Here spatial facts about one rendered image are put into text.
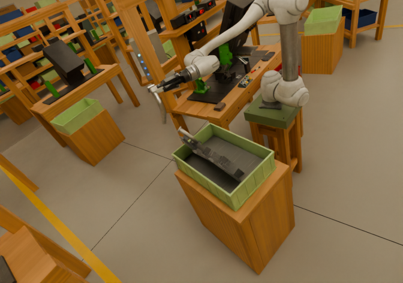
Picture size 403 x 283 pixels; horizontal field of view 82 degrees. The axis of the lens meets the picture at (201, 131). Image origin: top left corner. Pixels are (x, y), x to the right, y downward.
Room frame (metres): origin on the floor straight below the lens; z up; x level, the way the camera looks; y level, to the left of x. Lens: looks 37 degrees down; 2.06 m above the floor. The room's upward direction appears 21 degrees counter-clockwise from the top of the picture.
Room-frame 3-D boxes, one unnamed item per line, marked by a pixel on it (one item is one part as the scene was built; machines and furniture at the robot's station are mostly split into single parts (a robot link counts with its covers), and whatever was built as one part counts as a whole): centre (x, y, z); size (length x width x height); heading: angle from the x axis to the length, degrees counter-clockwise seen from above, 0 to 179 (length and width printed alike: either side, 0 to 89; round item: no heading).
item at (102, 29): (10.32, 1.05, 1.12); 3.22 x 0.55 x 2.23; 131
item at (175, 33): (2.59, -0.37, 1.52); 0.90 x 0.25 x 0.04; 130
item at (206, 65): (1.36, -0.17, 1.51); 0.16 x 0.13 x 0.11; 106
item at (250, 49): (2.37, -0.66, 1.11); 0.39 x 0.16 x 0.03; 40
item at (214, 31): (2.68, -0.30, 1.23); 1.30 x 0.05 x 0.09; 130
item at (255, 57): (2.39, -0.54, 0.89); 1.10 x 0.42 x 0.02; 130
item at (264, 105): (1.56, -0.64, 0.95); 0.22 x 0.18 x 0.06; 139
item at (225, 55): (2.30, -0.52, 1.17); 0.13 x 0.12 x 0.20; 130
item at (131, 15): (2.62, -0.35, 1.36); 1.49 x 0.09 x 0.97; 130
